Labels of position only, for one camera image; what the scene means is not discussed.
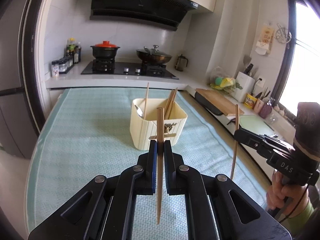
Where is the wooden chopstick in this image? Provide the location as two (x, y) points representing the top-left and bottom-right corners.
(167, 88), (177, 120)
(156, 107), (164, 225)
(230, 104), (240, 180)
(164, 89), (177, 120)
(164, 90), (174, 116)

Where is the metal spoon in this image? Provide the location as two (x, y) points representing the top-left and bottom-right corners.
(135, 105), (144, 119)

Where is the green sleeve right forearm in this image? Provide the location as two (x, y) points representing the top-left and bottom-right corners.
(286, 198), (315, 236)

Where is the right hand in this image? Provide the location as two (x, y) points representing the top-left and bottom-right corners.
(266, 171), (310, 218)

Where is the green cutting board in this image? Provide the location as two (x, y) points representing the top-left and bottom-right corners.
(239, 115), (275, 136)

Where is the yellow snack container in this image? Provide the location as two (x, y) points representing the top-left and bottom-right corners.
(244, 93), (258, 109)

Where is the wooden cutting board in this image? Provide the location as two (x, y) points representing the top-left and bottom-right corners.
(195, 88), (235, 116)

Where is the cream utensil holder box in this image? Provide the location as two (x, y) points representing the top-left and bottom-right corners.
(130, 98), (188, 150)

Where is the white knife block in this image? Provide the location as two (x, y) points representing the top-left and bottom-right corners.
(234, 72), (255, 102)

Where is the black tray under board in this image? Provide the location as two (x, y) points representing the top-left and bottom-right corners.
(194, 92), (223, 116)

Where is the plastic bag with produce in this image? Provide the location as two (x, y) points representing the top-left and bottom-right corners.
(209, 67), (243, 94)

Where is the light blue table mat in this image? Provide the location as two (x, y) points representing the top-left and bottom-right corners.
(25, 88), (268, 239)

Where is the dark glass pitcher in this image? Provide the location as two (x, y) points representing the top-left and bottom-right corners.
(175, 54), (188, 72)

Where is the black gas stove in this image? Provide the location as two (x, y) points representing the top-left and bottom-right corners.
(81, 60), (178, 80)

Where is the dark wok with lid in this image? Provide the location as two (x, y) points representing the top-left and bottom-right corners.
(136, 45), (172, 65)

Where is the grey refrigerator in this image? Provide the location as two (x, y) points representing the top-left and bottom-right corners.
(1, 0), (44, 159)

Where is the black pot orange lid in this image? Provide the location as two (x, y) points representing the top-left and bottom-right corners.
(91, 41), (120, 60)

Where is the spice jar rack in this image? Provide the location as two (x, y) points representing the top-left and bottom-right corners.
(58, 56), (73, 74)

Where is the white spice jar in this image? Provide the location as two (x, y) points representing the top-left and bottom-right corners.
(51, 60), (59, 77)

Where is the sauce bottles group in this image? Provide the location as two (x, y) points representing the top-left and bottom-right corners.
(65, 37), (82, 64)

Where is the black range hood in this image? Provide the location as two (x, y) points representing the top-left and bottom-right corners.
(90, 0), (198, 31)

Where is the wall hanging calendar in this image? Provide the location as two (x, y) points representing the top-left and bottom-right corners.
(255, 24), (274, 56)

